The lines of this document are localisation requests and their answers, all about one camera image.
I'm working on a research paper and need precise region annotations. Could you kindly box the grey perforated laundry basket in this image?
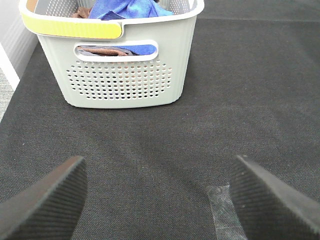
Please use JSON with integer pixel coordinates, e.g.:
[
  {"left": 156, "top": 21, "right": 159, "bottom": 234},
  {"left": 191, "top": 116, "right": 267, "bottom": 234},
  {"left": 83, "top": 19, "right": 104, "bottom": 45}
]
[{"left": 19, "top": 0, "right": 205, "bottom": 109}]

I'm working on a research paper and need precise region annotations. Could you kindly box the blue microfibre towel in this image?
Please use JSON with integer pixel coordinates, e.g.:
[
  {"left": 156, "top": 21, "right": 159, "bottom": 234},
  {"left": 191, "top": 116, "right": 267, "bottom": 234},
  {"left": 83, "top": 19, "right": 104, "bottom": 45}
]
[{"left": 88, "top": 0, "right": 174, "bottom": 56}]

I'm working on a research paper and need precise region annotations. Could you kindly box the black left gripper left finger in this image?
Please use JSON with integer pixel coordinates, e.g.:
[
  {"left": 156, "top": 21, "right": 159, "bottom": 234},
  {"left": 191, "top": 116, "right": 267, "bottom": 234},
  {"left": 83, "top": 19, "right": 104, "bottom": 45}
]
[{"left": 0, "top": 156, "right": 87, "bottom": 240}]

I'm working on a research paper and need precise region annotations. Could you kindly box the black fabric table mat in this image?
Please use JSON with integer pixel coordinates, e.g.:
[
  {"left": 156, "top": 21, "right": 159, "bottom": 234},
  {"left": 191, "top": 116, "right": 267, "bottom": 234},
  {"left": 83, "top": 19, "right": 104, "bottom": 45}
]
[{"left": 0, "top": 0, "right": 320, "bottom": 240}]

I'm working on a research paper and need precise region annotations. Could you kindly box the clear tape piece centre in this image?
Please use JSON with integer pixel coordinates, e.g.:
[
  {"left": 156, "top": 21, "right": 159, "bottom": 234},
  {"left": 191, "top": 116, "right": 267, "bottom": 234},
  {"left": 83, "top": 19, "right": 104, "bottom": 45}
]
[{"left": 207, "top": 185, "right": 247, "bottom": 240}]

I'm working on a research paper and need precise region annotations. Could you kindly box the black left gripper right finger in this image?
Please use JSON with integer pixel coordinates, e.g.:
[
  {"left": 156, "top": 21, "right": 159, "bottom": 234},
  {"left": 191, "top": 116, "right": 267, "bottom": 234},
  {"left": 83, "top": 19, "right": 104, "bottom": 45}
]
[{"left": 230, "top": 155, "right": 320, "bottom": 240}]

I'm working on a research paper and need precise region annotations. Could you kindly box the brown towel in basket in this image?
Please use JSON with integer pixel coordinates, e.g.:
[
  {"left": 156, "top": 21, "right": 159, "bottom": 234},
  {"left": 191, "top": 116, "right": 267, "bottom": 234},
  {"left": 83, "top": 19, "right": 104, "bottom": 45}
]
[{"left": 72, "top": 6, "right": 133, "bottom": 57}]

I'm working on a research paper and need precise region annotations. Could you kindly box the grey towel in basket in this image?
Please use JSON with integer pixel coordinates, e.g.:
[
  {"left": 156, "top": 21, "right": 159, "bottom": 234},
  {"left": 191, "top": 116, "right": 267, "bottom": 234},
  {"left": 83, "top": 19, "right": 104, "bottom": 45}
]
[{"left": 75, "top": 45, "right": 137, "bottom": 57}]

